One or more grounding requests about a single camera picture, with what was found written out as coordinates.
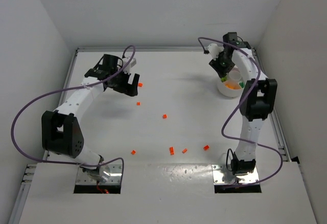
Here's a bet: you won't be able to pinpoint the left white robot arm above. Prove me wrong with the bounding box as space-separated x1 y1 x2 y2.
41 54 140 182

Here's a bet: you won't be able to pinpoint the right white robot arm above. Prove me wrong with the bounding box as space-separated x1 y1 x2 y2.
208 32 277 175

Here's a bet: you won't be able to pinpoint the yellow-orange legos in bowl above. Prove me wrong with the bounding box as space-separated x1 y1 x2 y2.
225 83 242 90

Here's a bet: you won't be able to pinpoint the white divided bowl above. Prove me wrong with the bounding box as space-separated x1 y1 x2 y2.
217 68 245 98

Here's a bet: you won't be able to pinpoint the orange double lego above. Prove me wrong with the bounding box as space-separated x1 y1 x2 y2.
169 147 175 155

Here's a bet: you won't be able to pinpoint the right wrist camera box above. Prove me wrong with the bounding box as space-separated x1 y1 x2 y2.
207 43 224 59

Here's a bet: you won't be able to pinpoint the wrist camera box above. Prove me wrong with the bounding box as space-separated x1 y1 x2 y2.
207 43 224 59
123 57 136 72

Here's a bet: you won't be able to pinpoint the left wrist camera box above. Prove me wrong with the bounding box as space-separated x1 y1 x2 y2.
123 57 136 72

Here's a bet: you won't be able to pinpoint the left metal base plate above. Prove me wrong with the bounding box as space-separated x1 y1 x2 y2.
76 164 123 185

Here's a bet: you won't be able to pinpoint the metal base plate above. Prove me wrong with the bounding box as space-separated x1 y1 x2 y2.
212 164 260 186
76 164 123 185

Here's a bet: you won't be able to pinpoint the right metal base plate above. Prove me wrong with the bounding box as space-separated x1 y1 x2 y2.
212 164 260 186

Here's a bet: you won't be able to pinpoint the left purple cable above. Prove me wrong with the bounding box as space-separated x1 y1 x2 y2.
10 45 136 178

